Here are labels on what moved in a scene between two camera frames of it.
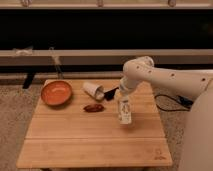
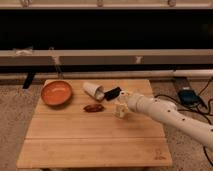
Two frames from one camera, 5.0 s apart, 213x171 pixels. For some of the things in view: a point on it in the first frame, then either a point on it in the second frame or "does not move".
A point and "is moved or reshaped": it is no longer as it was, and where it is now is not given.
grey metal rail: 103,57 does not move
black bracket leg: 28,81 does not move
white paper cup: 95,90 does not move
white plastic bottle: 124,112 is moved or reshaped
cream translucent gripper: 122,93 → 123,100
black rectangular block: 109,95 does not move
